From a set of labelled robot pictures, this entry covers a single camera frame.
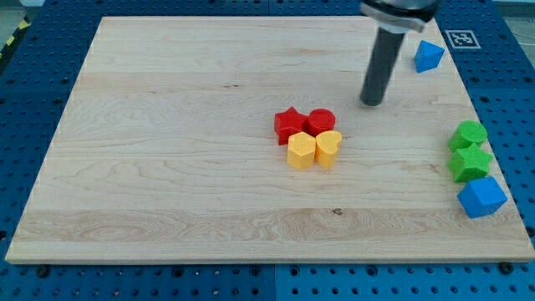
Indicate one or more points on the green cylinder block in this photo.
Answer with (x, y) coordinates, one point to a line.
(467, 133)

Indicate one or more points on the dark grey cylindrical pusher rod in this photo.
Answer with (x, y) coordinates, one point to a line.
(381, 64)

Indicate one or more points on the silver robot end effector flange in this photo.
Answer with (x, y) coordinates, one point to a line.
(400, 16)

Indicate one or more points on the white fiducial marker tag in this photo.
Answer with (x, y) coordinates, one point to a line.
(462, 39)

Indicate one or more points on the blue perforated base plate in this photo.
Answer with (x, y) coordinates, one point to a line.
(38, 78)

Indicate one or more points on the red star block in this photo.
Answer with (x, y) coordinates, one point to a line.
(287, 123)

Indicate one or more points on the yellow heart block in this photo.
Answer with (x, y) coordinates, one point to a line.
(328, 144)

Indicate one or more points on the blue cube block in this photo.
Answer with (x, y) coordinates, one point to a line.
(481, 197)

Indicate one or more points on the blue triangle block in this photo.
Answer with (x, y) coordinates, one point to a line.
(427, 56)

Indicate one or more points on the green star block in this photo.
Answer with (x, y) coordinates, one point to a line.
(471, 163)

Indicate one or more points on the red cylinder block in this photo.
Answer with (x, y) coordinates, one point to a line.
(319, 121)

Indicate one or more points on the yellow hexagon block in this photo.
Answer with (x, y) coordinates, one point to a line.
(301, 150)

